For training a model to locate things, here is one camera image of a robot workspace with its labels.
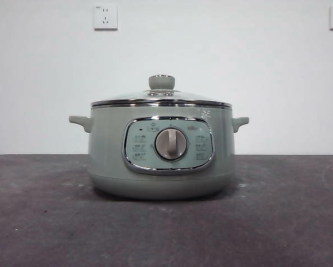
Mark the glass lid with green knob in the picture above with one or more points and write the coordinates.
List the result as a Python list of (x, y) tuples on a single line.
[(162, 83)]

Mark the pale green electric cooking pot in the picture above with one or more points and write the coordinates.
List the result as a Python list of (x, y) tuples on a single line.
[(108, 155)]

